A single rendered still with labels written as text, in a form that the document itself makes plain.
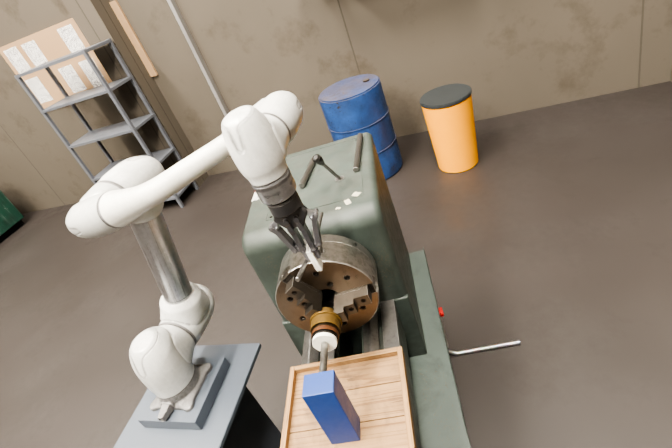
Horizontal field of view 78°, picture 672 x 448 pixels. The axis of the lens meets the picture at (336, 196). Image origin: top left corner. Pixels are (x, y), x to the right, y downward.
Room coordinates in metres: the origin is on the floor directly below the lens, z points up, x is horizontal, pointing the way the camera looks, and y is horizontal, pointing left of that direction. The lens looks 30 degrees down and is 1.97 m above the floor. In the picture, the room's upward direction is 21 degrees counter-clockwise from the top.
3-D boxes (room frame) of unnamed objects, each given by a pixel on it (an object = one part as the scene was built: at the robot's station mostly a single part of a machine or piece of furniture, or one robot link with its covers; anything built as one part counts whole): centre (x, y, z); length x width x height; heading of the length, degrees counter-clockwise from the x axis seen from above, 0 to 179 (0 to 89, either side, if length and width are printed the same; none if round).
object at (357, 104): (3.56, -0.44, 0.43); 0.58 x 0.58 x 0.86
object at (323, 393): (0.66, 0.20, 1.00); 0.08 x 0.06 x 0.23; 77
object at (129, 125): (4.73, 2.03, 0.92); 0.95 x 0.40 x 1.83; 67
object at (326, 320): (0.85, 0.16, 1.08); 0.09 x 0.09 x 0.09; 77
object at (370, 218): (1.39, 0.06, 1.06); 0.59 x 0.48 x 0.39; 167
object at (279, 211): (0.84, 0.12, 1.48); 0.08 x 0.07 x 0.09; 78
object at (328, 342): (0.74, 0.19, 1.08); 0.13 x 0.07 x 0.07; 167
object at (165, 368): (1.11, 0.78, 0.97); 0.18 x 0.16 x 0.22; 156
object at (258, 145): (0.85, 0.12, 1.66); 0.13 x 0.11 x 0.16; 156
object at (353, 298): (0.90, 0.06, 1.09); 0.12 x 0.11 x 0.05; 77
